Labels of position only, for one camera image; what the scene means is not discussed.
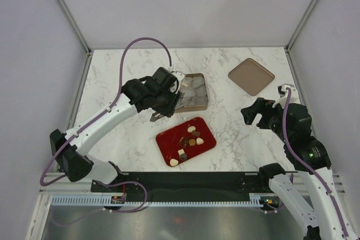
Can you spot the aluminium frame post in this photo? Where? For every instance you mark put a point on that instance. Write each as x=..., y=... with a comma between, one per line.
x=301, y=24
x=73, y=25

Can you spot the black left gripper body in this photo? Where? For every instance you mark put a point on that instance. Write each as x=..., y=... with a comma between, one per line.
x=167, y=103

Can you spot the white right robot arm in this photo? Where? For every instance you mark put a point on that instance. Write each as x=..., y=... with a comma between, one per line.
x=324, y=218

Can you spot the metal tongs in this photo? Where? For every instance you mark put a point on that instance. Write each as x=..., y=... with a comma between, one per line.
x=165, y=105

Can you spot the white slotted cable duct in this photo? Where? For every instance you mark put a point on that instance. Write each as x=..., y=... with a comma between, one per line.
x=107, y=200

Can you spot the gold chocolate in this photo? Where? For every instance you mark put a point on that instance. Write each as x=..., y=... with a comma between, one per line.
x=192, y=142

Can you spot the gold square tin box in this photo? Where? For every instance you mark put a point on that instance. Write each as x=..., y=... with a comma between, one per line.
x=195, y=95

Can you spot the dark heart chocolate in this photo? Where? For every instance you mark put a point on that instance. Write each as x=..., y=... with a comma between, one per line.
x=183, y=157

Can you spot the brown square chocolate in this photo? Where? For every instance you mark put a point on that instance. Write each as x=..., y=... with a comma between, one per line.
x=196, y=133

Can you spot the right aluminium frame post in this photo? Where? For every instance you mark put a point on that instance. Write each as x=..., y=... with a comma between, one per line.
x=301, y=24

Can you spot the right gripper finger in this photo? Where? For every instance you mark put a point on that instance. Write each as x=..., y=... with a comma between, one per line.
x=262, y=123
x=249, y=113

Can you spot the red rectangular tray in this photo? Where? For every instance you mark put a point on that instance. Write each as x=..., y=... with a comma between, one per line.
x=177, y=138

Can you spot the white rounded chocolate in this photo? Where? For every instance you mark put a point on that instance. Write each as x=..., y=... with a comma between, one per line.
x=173, y=162

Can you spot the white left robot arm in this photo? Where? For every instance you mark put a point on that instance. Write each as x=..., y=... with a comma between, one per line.
x=70, y=148

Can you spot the gold tin lid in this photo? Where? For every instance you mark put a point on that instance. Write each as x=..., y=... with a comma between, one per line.
x=251, y=76

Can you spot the round white chocolate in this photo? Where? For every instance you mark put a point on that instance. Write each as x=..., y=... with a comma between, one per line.
x=191, y=129

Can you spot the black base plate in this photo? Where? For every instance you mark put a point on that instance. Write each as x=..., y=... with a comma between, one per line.
x=198, y=186

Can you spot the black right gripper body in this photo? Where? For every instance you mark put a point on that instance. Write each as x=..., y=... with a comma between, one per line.
x=274, y=116

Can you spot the left aluminium frame post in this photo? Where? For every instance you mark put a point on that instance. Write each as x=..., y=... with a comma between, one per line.
x=73, y=25

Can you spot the white heart chocolate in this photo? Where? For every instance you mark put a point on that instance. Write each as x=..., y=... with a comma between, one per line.
x=199, y=141

